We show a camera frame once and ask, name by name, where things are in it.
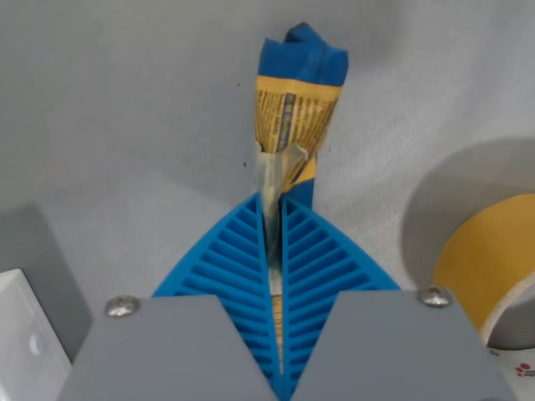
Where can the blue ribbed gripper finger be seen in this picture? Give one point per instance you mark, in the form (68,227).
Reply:
(376,346)
(167,351)

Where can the blue and yellow bag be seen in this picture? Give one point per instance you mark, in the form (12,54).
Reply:
(292,113)

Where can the yellow tape roll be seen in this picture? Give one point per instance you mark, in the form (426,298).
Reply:
(480,259)

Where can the white wall power socket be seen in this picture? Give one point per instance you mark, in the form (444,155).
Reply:
(25,334)

